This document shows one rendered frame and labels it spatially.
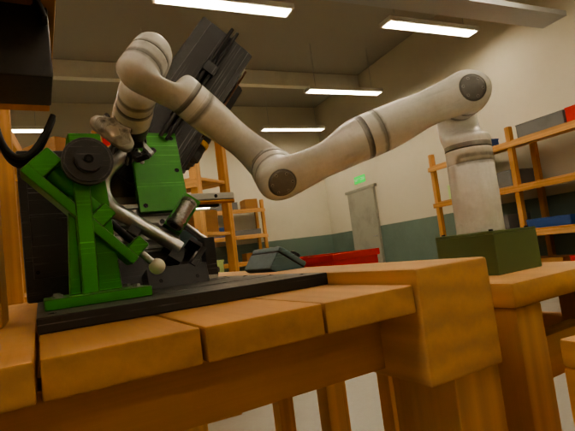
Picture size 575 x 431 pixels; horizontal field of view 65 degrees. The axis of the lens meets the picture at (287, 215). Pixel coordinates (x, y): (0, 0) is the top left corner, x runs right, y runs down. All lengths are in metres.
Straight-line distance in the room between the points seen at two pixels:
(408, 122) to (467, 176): 0.16
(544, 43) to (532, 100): 0.74
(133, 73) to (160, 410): 0.51
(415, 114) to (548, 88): 6.15
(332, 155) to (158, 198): 0.43
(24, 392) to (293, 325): 0.25
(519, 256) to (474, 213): 0.11
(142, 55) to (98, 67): 7.94
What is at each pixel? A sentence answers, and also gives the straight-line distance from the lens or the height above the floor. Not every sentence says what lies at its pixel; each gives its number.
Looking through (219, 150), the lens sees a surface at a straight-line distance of 4.18.
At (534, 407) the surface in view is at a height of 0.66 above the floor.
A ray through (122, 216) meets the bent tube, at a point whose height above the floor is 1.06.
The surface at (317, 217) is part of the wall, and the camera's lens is 11.41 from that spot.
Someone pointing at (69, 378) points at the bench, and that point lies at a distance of 0.44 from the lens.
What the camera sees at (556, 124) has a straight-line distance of 6.27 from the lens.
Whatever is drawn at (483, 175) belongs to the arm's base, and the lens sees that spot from 0.96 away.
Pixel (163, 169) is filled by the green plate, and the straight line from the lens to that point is 1.12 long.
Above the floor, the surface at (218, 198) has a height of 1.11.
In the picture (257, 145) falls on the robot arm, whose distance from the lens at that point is 0.91.
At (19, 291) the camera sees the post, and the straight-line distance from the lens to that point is 1.83.
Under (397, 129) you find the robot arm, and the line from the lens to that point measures 0.92.
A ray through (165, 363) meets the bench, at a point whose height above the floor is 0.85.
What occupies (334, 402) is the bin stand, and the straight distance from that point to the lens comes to 1.22.
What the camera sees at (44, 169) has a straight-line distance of 0.78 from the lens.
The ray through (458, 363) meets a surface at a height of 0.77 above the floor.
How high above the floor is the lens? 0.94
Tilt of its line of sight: 5 degrees up
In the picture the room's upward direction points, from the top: 7 degrees counter-clockwise
